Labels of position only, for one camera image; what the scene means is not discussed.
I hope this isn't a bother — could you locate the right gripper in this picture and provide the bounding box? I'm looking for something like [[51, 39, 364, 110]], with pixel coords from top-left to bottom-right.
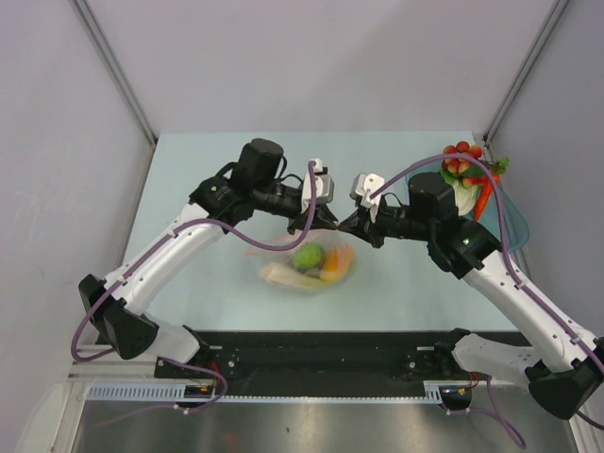
[[338, 195, 434, 249]]

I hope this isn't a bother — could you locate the yellow toy mango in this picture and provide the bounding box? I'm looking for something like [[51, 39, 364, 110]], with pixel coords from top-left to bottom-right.
[[319, 243, 354, 283]]

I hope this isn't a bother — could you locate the green round fruit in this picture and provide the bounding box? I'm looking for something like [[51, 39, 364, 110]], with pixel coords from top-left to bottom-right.
[[290, 243, 323, 272]]

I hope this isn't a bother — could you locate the clear zip top bag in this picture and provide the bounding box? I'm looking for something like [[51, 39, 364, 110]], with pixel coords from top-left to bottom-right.
[[245, 229, 356, 294]]

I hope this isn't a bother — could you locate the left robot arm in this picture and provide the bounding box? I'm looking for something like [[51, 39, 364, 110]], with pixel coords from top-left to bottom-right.
[[78, 138, 337, 378]]

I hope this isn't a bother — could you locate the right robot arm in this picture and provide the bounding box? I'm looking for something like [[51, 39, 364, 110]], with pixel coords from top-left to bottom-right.
[[339, 173, 603, 420]]

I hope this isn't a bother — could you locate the teal plastic food tray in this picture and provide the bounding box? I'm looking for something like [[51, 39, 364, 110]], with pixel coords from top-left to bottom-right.
[[405, 155, 530, 254]]

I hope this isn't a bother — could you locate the white green cabbage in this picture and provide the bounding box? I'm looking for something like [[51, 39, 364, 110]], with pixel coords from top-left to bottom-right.
[[440, 170, 481, 216]]

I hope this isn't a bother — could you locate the red strawberry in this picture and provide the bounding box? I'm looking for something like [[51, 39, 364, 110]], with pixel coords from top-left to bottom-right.
[[461, 157, 510, 221]]

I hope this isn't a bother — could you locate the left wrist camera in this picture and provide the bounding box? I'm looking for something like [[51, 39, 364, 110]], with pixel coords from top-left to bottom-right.
[[301, 159, 334, 210]]

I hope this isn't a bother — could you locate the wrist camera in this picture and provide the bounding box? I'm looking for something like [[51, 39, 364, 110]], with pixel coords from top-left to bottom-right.
[[301, 159, 334, 210], [349, 173, 385, 210]]

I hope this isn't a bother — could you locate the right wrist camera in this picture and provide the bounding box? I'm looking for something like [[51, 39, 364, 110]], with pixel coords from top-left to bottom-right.
[[349, 173, 385, 210]]

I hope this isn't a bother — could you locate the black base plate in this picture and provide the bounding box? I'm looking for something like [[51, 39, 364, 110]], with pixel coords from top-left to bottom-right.
[[93, 327, 525, 397]]

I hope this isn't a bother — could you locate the aluminium frame rail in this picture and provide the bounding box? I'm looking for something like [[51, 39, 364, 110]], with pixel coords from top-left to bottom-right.
[[68, 352, 157, 382]]

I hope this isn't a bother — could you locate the white cable duct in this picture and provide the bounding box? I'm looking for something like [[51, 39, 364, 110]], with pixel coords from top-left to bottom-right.
[[87, 380, 447, 403]]

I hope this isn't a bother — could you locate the right corner aluminium post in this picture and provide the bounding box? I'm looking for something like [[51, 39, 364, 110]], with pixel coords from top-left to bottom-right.
[[482, 0, 574, 146]]

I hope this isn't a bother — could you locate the corner aluminium post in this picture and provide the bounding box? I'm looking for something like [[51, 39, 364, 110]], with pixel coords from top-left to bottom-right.
[[69, 0, 159, 148], [482, 0, 574, 146]]

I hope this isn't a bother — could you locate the left corner aluminium post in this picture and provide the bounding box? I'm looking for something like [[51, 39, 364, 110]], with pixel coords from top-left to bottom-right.
[[69, 0, 159, 148]]

